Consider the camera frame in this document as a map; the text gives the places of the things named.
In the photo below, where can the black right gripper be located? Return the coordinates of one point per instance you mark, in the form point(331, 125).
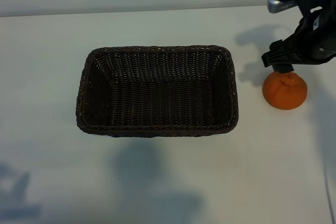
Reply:
point(296, 48)

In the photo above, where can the dark brown wicker basket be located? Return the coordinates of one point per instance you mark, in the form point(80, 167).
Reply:
point(157, 98)

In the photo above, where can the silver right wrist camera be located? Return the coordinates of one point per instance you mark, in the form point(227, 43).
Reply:
point(278, 3)

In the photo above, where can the orange mandarin fruit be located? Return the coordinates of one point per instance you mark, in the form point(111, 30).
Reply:
point(284, 93)

